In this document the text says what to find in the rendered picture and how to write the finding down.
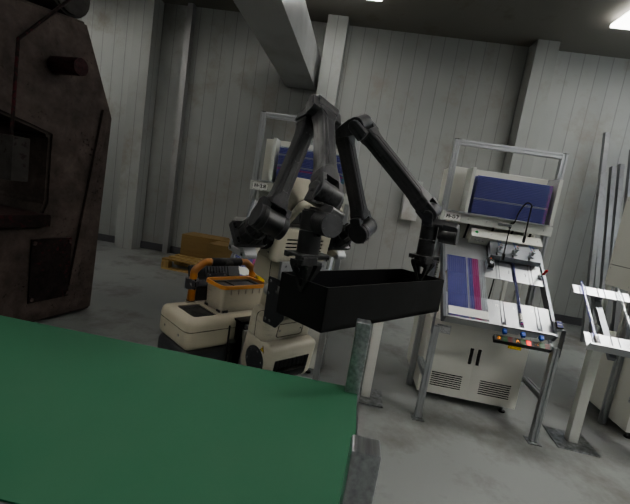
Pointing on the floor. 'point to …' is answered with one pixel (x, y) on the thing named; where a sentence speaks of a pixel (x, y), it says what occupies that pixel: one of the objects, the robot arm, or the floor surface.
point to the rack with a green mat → (158, 423)
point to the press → (40, 155)
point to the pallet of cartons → (197, 250)
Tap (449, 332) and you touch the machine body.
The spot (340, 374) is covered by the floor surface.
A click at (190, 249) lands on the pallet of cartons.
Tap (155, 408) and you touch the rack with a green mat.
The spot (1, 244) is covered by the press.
